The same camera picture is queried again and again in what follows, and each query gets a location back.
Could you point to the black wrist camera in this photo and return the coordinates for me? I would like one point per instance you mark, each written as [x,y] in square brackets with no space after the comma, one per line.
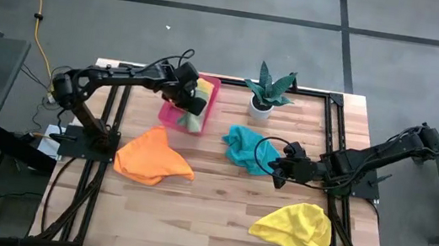
[296,150]

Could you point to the orange microfiber towel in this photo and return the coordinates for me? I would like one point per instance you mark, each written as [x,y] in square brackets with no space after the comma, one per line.
[151,158]

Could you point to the light green microfiber towel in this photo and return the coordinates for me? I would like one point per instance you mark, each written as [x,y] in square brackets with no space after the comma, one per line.
[192,123]

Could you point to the pink plastic bin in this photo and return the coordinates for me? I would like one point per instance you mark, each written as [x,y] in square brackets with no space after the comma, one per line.
[169,118]

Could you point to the white power box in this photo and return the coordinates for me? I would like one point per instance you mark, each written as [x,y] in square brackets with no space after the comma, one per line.
[48,145]

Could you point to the teal microfiber towel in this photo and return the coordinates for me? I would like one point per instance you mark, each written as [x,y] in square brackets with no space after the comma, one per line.
[244,147]

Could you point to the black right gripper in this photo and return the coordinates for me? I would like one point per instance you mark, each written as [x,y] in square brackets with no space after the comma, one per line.
[304,170]

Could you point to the yellow microfiber towel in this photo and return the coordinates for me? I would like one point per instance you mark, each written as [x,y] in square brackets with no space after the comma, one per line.
[205,87]
[295,228]

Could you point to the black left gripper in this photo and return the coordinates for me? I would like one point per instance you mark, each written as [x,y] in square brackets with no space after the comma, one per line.
[184,84]

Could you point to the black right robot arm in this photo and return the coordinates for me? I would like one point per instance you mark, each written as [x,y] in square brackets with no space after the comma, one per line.
[367,159]

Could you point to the green snake plant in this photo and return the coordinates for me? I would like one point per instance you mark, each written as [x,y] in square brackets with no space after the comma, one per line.
[268,89]

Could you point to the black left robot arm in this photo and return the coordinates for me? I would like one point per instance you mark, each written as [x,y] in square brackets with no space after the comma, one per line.
[123,76]

